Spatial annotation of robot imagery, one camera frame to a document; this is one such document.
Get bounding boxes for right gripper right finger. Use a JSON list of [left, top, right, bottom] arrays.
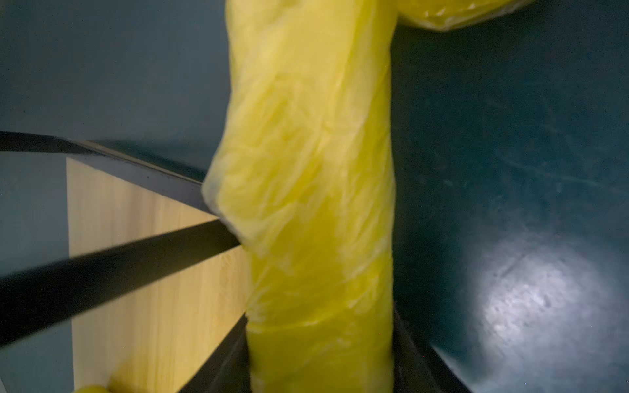
[[392, 309, 471, 393]]

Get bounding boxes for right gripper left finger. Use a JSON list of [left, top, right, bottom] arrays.
[[180, 314, 252, 393]]

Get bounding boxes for yellow roll diagonal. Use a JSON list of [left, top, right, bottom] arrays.
[[202, 1, 398, 392]]

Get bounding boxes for yellow roll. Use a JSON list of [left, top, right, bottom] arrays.
[[73, 385, 111, 393], [396, 0, 533, 33]]

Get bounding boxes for wooden three-tier shelf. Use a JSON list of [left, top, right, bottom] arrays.
[[1, 132, 244, 392]]

